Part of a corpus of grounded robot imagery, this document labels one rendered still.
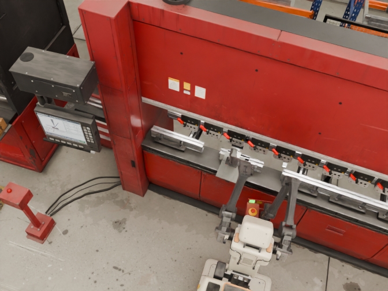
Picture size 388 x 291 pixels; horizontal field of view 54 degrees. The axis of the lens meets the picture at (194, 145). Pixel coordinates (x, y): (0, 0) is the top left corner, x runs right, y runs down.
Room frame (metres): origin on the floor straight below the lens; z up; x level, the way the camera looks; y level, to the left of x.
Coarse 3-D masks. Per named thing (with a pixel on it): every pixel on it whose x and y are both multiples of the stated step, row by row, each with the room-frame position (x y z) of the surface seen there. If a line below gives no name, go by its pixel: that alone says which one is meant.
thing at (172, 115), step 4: (168, 112) 2.31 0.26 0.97; (172, 112) 2.30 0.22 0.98; (168, 116) 2.32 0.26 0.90; (172, 116) 2.30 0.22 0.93; (176, 116) 2.28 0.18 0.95; (180, 116) 2.27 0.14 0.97; (200, 124) 2.21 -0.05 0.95; (224, 128) 2.14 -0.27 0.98; (224, 132) 2.13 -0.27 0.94; (272, 144) 1.99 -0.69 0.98; (268, 148) 2.00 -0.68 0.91; (272, 148) 1.99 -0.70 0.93; (296, 152) 1.92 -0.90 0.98; (296, 156) 1.91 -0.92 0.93; (320, 164) 1.85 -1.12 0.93; (348, 168) 1.79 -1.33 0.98; (348, 172) 1.77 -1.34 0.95; (348, 176) 1.76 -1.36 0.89
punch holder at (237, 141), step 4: (228, 132) 1.85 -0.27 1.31; (232, 132) 1.84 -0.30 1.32; (236, 132) 1.83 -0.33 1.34; (232, 136) 1.84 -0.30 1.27; (236, 136) 1.83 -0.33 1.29; (240, 136) 1.82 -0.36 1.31; (244, 136) 1.81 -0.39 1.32; (228, 140) 1.85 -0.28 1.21; (232, 140) 1.84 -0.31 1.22; (236, 140) 1.83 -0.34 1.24; (240, 140) 1.82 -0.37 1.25; (244, 140) 1.81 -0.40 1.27; (236, 144) 1.82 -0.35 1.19; (240, 144) 1.81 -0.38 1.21
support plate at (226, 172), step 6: (228, 156) 1.83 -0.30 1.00; (240, 156) 1.83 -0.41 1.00; (222, 162) 1.76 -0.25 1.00; (222, 168) 1.71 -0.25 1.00; (228, 168) 1.71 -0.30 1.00; (234, 168) 1.71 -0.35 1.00; (216, 174) 1.64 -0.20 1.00; (222, 174) 1.64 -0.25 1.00; (228, 174) 1.65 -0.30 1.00; (234, 174) 1.65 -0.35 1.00; (228, 180) 1.59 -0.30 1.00; (234, 180) 1.59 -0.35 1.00
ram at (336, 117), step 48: (144, 48) 2.08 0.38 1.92; (192, 48) 1.96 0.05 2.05; (144, 96) 2.09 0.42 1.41; (192, 96) 1.96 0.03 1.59; (240, 96) 1.84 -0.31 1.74; (288, 96) 1.74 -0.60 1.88; (336, 96) 1.65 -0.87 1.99; (384, 96) 1.58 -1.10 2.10; (336, 144) 1.61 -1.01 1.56; (384, 144) 1.52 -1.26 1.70
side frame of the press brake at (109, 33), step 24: (96, 0) 2.06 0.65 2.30; (120, 0) 2.08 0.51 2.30; (96, 24) 1.95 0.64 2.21; (120, 24) 1.96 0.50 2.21; (96, 48) 1.96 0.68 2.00; (120, 48) 1.92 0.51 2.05; (120, 72) 1.91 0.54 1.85; (120, 96) 1.92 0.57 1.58; (120, 120) 1.93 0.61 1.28; (144, 120) 2.10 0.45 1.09; (168, 120) 2.57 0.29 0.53; (120, 144) 1.95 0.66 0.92; (120, 168) 1.97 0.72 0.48; (144, 168) 2.00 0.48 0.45; (144, 192) 1.94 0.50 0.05
